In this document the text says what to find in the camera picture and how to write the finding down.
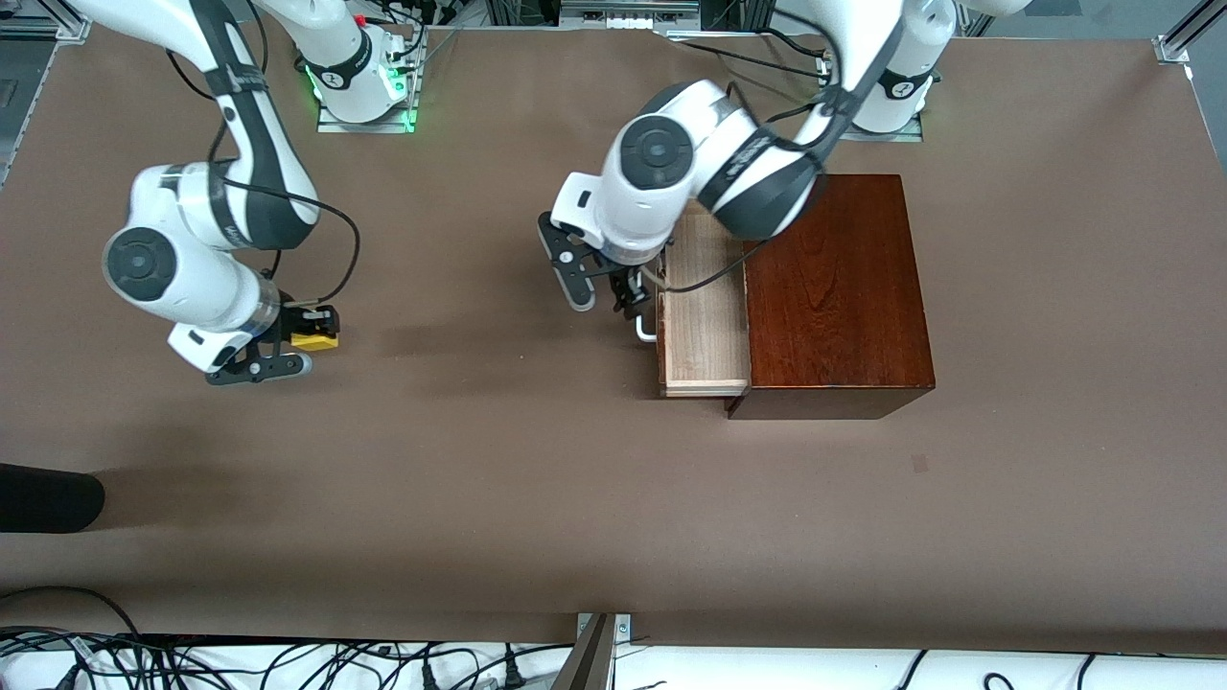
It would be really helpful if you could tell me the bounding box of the silver table edge plate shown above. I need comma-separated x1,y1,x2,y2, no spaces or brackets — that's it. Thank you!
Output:
577,613,634,648

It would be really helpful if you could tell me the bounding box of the dark wooden cabinet box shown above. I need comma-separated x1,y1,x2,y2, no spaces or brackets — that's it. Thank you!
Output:
726,173,937,421

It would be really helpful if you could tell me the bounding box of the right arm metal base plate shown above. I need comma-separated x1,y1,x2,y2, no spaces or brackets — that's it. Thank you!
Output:
316,38,420,135

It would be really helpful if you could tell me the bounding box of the aluminium frame profile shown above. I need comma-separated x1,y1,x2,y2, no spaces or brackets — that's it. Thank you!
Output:
1155,0,1227,64
0,0,92,44

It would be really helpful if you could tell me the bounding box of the grey connector strip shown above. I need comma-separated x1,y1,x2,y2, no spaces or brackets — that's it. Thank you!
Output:
559,0,706,32

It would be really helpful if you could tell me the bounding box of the black arched floor cable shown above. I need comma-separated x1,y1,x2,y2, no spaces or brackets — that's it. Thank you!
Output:
0,586,143,641

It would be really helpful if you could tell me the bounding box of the brown table cover sheet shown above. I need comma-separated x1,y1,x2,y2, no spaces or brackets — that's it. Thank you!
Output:
0,21,1227,645

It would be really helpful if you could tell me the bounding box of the black cylindrical object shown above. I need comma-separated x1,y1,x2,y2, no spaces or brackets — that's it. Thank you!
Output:
0,464,105,534

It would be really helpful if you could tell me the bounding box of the black cable on table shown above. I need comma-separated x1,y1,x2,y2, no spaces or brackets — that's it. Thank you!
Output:
671,38,827,78

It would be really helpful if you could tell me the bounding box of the grey metal beam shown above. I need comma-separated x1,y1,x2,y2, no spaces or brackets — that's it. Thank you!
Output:
551,615,616,690

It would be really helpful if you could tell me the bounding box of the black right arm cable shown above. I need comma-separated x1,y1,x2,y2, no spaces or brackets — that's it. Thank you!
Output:
165,48,361,310

